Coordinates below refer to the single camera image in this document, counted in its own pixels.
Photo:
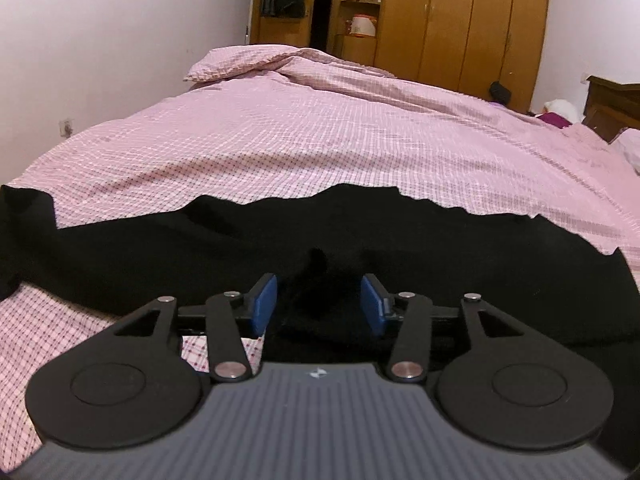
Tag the wooden door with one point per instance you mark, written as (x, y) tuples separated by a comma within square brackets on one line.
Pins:
[(280, 30)]

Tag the purple cloth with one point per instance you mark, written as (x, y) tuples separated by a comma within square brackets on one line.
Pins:
[(556, 120)]

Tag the dark wooden headboard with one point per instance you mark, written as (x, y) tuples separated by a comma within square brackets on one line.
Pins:
[(612, 105)]

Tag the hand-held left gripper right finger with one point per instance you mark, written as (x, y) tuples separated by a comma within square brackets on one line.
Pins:
[(372, 306)]

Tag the pink checked blanket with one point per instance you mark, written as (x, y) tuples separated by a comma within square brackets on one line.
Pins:
[(325, 135)]

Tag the wooden wardrobe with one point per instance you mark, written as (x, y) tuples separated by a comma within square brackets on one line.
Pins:
[(465, 20)]

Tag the small black bag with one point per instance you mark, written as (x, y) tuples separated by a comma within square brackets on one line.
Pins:
[(499, 92)]

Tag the wooden shelf unit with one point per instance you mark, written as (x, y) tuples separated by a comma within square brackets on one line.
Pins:
[(357, 50)]

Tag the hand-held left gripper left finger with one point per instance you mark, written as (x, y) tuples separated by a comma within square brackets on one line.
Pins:
[(264, 305)]

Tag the white plush item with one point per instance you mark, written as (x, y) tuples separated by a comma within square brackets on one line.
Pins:
[(562, 109)]

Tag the black garment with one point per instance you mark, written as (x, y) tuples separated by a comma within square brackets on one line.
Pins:
[(450, 260)]

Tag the white and orange container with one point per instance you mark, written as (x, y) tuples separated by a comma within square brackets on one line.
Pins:
[(361, 26)]

